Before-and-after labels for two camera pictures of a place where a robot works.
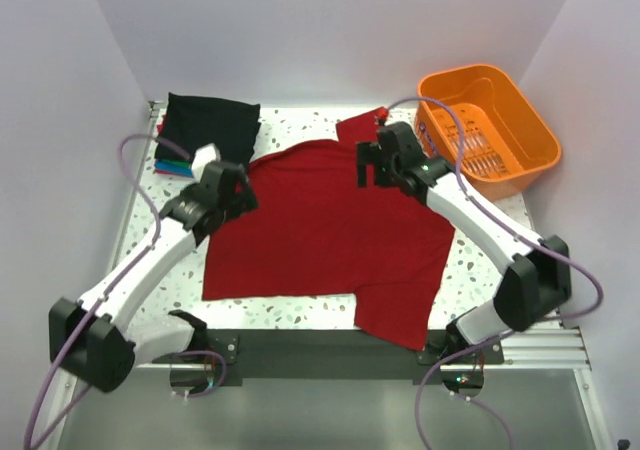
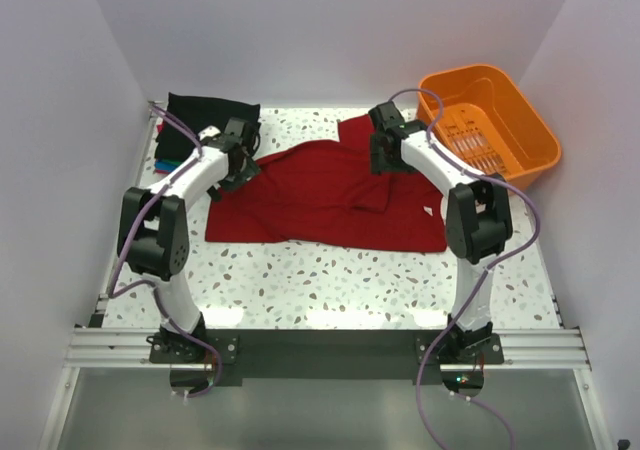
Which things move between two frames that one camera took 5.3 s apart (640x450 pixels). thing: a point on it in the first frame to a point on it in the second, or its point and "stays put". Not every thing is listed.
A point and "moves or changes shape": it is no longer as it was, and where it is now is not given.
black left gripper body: [229, 210] to [246, 160]
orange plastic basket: [505, 141] stays put
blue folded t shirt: [181, 170] stays put
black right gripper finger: [368, 153] to [380, 163]
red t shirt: [315, 232] moves or changes shape
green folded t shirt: [177, 162] stays put
